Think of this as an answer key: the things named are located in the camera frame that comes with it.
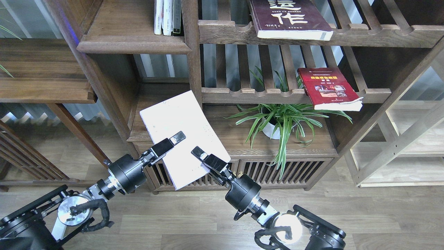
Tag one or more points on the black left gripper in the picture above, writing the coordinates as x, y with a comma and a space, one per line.
129, 172

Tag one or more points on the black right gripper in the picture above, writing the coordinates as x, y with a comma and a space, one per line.
243, 192

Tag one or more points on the red paperback book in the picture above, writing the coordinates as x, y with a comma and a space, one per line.
328, 89

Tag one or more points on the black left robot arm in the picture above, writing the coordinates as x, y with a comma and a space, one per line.
52, 220

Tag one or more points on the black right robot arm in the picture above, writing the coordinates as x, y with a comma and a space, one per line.
278, 229

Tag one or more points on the dark wooden side shelf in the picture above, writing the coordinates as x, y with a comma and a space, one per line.
88, 106

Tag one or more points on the left slatted cabinet door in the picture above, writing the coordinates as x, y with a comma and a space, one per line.
161, 179

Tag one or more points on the slatted cabinet door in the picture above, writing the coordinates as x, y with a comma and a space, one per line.
161, 179
277, 172

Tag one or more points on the white plant pot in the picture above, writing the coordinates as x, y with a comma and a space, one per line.
274, 129

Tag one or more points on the green spider plant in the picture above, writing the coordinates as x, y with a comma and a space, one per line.
301, 116

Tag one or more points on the right slatted cabinet door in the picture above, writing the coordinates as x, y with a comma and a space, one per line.
277, 172

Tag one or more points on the dark upright book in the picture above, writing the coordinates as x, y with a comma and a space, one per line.
177, 24

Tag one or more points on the dark wooden bookshelf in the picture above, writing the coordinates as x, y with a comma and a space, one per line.
383, 54

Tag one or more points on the white upright book middle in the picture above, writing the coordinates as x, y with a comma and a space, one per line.
167, 13

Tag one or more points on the white upright book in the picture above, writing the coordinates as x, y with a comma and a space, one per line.
167, 13
158, 16

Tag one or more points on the white upright book left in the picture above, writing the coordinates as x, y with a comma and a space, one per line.
158, 16

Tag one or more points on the dark maroon book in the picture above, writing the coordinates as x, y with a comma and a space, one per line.
289, 19

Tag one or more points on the dark slatted wooden panel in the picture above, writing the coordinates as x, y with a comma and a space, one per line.
24, 157

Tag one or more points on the light wooden rack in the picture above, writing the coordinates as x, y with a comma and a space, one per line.
410, 149

